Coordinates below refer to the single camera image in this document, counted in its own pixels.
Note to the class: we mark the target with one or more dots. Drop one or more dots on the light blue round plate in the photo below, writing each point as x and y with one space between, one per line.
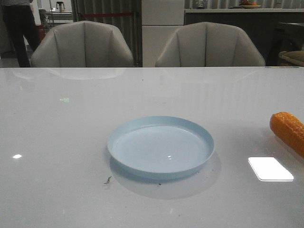
161 147

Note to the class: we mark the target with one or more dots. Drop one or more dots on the dark grey counter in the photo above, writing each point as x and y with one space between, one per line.
259 24

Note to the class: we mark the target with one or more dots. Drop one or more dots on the left beige upholstered chair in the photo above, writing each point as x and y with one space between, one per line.
83 44

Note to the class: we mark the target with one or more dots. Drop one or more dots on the white cabinet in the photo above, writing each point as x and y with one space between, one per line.
159 20

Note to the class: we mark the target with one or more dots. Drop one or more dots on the beige seat cushion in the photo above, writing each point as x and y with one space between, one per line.
295 58

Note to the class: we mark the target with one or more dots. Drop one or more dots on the orange corn cob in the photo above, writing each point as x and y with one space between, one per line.
289 129

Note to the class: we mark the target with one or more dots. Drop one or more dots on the red barrier belt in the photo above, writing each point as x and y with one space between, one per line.
106 15

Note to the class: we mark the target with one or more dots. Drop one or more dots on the beige upholstered chair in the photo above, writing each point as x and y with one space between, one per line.
208 44
83 44

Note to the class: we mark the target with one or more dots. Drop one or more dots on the right beige upholstered chair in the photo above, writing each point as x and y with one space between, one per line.
208 44

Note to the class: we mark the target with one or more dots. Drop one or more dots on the blender on background table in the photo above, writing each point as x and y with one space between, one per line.
60 6

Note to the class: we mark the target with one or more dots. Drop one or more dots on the dark wooden armchair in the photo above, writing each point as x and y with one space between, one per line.
286 37

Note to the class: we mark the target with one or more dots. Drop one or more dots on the fruit bowl on counter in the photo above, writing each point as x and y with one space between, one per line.
247 4

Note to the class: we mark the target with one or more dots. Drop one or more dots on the person in dark trousers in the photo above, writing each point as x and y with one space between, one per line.
20 23

